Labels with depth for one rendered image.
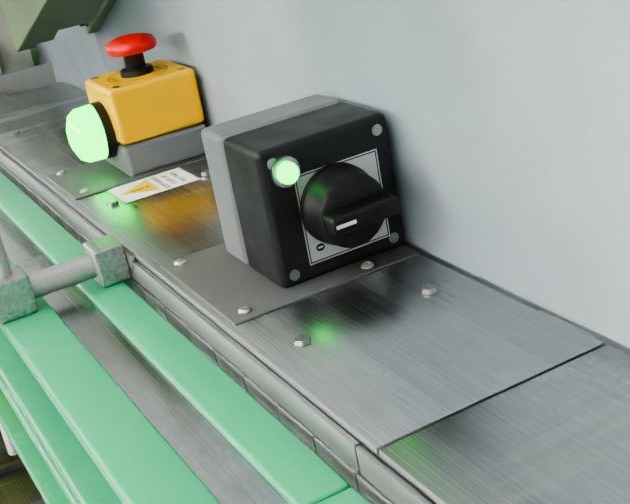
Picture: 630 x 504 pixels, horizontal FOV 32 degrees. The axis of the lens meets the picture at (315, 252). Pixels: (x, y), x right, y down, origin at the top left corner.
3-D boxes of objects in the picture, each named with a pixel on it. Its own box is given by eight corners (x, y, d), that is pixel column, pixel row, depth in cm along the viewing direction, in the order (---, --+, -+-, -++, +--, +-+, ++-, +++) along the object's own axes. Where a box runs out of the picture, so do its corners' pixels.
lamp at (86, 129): (104, 150, 88) (69, 161, 87) (90, 97, 86) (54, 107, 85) (122, 161, 84) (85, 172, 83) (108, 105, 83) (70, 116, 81)
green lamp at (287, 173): (298, 179, 58) (278, 186, 57) (294, 158, 57) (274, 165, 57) (304, 182, 57) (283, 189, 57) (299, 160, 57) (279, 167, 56)
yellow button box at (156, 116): (186, 136, 92) (103, 162, 90) (166, 50, 90) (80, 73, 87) (218, 151, 87) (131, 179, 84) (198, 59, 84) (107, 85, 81)
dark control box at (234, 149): (345, 211, 69) (225, 253, 66) (323, 89, 66) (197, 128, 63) (415, 244, 62) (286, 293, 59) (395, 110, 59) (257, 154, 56)
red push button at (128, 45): (106, 82, 86) (96, 39, 85) (153, 69, 88) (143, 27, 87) (122, 88, 83) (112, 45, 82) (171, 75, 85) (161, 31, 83)
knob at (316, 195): (377, 227, 61) (410, 243, 58) (307, 253, 59) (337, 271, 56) (364, 151, 59) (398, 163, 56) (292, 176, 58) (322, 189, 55)
